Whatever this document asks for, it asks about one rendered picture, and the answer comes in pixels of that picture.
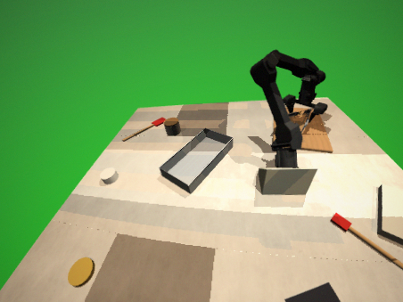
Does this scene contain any red spatula with wooden handle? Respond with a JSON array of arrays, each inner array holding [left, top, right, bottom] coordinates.
[[123, 118, 166, 142]]

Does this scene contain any wooden board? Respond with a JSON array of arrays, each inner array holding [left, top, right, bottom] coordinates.
[[290, 108, 333, 153]]

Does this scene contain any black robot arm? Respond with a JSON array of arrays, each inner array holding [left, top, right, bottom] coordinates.
[[250, 49, 326, 168]]

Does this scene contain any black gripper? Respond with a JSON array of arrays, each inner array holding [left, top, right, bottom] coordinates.
[[283, 89, 328, 122]]

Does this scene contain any grey cylindrical container with tan lid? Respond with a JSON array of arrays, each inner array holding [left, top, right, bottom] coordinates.
[[163, 118, 181, 136]]

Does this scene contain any yellow round disc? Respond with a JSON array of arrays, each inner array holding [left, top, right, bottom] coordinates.
[[68, 257, 95, 287]]

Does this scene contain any grey short cylinder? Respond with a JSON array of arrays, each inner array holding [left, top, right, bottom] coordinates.
[[100, 167, 119, 184]]

